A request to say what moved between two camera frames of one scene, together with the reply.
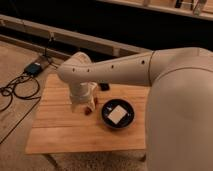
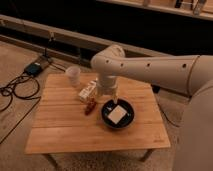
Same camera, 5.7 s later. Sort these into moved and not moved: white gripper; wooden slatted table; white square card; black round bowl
Moved: white gripper
Not moved: black round bowl; white square card; wooden slatted table
